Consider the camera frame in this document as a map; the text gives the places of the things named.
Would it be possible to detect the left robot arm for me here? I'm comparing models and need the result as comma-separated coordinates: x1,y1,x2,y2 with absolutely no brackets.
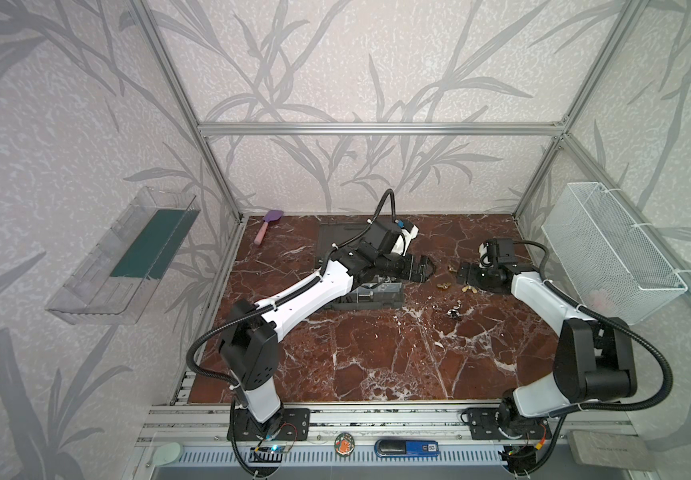
187,219,435,425

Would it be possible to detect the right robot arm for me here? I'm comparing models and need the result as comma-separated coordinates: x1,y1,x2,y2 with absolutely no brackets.
457,262,675,419

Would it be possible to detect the grey plastic organizer box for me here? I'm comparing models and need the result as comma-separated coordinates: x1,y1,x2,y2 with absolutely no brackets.
316,222,405,311

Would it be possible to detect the purple pink brush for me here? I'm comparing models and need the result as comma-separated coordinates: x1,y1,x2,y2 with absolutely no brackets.
254,210,284,246

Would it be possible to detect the round orange badge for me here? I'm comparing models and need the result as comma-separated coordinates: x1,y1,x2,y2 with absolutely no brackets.
334,432,355,458

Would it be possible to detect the blue black usb device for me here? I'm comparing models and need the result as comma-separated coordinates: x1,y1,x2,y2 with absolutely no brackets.
375,439,439,458

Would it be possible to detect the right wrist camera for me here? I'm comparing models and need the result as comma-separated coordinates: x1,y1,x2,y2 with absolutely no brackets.
479,238,519,268

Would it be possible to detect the white wire mesh basket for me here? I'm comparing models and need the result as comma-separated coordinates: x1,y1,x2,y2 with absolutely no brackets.
541,182,689,325

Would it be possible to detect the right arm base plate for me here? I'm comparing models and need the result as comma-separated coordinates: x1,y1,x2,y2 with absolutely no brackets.
459,407,553,442

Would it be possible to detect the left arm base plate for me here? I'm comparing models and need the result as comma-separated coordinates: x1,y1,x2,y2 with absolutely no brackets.
228,408,312,442

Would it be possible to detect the aluminium frame crossbar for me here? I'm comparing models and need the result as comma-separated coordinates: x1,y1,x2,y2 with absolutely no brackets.
198,122,565,137

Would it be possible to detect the clear wall shelf tray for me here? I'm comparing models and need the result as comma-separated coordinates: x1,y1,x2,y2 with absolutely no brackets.
46,187,201,325

